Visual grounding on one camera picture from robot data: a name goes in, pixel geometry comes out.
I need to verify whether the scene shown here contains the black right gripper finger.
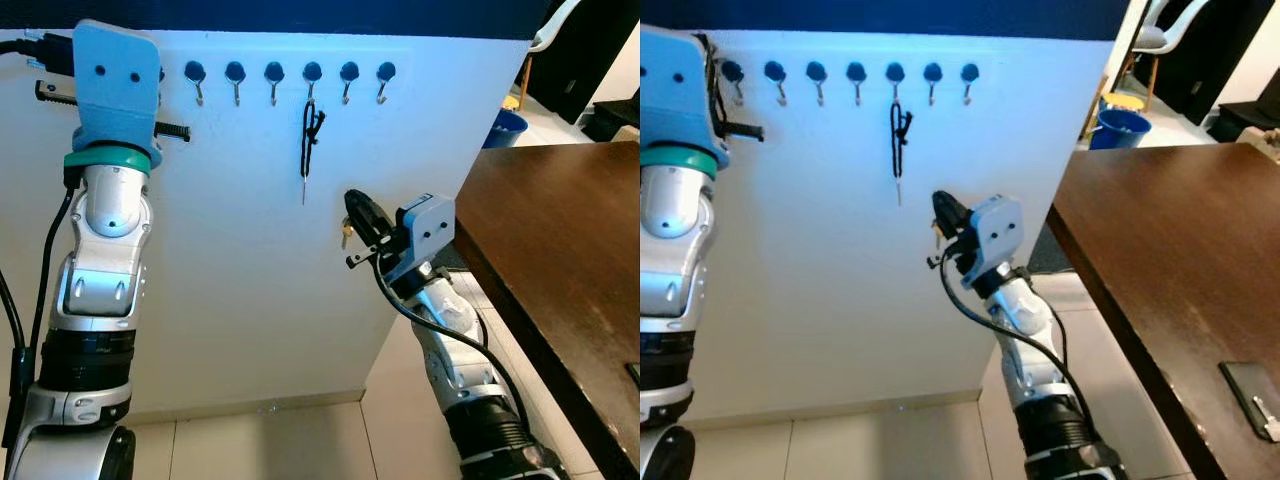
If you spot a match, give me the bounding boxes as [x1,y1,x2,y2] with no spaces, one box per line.
[353,190,393,246]
[344,190,373,249]
[942,190,976,243]
[933,190,959,246]

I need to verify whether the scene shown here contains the white hook board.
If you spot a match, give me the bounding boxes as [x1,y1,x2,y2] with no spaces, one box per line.
[0,28,536,421]
[640,28,1121,431]

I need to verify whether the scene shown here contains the low black box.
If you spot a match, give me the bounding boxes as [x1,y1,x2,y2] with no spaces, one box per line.
[1208,100,1280,141]
[580,98,641,141]

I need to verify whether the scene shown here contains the blue plastic bucket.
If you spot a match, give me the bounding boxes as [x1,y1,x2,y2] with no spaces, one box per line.
[1088,108,1153,151]
[485,108,529,149]

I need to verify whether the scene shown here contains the tall black cabinet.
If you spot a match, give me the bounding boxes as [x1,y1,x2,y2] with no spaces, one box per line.
[525,0,633,126]
[1150,0,1276,126]

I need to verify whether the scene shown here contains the dark brown wooden table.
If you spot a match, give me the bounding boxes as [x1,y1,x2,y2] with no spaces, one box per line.
[1045,142,1280,480]
[452,140,641,480]

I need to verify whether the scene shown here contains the white shell chair wooden legs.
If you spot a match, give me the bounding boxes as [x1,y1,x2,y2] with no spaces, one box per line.
[1080,0,1196,141]
[515,0,583,111]

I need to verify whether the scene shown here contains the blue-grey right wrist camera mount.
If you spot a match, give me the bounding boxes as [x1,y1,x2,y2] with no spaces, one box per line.
[385,195,456,281]
[960,195,1026,276]

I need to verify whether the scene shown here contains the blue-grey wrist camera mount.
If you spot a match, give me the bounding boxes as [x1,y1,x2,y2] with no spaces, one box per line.
[640,25,723,151]
[960,195,1026,276]
[385,195,456,281]
[72,18,163,151]

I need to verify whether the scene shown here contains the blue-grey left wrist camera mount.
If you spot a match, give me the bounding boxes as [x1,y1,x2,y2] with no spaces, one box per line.
[72,18,163,151]
[640,25,723,151]

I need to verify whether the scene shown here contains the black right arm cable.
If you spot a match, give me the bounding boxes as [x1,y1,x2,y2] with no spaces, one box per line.
[935,255,1096,441]
[370,255,536,446]

